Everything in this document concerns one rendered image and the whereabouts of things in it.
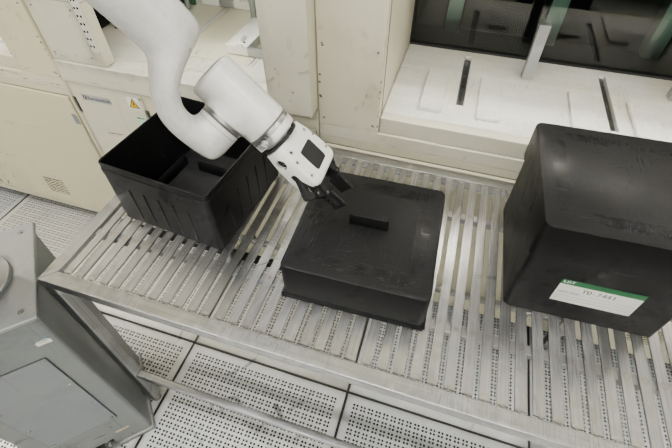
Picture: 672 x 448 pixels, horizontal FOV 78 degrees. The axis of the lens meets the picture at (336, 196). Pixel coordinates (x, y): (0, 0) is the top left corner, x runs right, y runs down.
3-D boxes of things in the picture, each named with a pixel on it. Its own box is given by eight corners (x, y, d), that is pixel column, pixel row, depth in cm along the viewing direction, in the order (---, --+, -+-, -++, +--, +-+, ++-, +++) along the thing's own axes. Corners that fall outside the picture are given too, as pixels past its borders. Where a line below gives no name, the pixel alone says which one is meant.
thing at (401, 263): (280, 295, 86) (273, 258, 76) (322, 195, 105) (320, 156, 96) (424, 332, 80) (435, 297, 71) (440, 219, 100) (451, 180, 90)
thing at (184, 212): (193, 147, 118) (176, 94, 106) (280, 172, 111) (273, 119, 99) (124, 215, 101) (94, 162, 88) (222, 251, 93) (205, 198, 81)
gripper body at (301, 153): (276, 142, 69) (323, 185, 73) (298, 107, 76) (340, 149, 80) (252, 160, 74) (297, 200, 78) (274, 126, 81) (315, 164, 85)
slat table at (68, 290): (151, 400, 143) (36, 278, 88) (231, 261, 183) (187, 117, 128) (553, 546, 117) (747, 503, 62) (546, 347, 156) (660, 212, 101)
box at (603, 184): (500, 305, 84) (545, 225, 66) (500, 204, 103) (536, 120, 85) (657, 342, 79) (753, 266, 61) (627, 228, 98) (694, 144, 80)
